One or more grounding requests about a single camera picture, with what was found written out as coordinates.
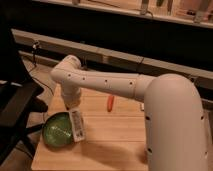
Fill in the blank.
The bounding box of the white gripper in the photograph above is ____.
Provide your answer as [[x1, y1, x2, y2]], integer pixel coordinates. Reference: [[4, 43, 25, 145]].
[[61, 92, 81, 110]]

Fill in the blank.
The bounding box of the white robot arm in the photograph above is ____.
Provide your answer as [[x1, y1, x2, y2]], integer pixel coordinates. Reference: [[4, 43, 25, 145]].
[[51, 55, 208, 171]]

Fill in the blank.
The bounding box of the green ceramic bowl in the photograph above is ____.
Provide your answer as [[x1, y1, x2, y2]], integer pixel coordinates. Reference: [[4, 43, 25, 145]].
[[42, 112, 74, 148]]

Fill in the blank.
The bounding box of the orange carrot toy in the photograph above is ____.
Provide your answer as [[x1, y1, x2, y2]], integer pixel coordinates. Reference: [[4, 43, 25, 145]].
[[107, 95, 114, 112]]

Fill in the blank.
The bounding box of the black office chair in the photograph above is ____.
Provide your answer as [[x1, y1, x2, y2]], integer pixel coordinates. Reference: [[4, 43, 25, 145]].
[[0, 19, 48, 166]]

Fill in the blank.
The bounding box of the white folded cloth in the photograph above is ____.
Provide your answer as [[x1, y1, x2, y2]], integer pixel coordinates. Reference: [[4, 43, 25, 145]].
[[140, 103, 144, 111]]

